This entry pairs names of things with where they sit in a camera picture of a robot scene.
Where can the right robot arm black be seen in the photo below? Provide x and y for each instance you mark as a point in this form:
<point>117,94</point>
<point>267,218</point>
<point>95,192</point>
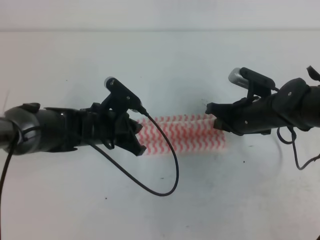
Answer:
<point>298,104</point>

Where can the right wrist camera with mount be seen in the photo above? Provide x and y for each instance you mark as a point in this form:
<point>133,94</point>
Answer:
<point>255,83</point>

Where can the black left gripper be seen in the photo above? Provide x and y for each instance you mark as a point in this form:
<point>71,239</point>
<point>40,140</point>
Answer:
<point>105,123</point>

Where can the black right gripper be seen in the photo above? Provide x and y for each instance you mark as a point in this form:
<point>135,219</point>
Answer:
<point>242,117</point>

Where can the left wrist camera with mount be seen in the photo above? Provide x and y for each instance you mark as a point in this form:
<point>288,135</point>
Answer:
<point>120,99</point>

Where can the pink white wavy striped towel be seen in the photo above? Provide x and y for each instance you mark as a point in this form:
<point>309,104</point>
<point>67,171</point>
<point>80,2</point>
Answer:
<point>187,134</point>

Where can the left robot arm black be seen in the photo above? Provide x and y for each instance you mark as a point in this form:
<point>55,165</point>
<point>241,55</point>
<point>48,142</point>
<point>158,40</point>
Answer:
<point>59,130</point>

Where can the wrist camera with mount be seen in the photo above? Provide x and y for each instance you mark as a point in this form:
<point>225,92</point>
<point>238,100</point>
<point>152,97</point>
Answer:
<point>255,83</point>
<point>120,99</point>

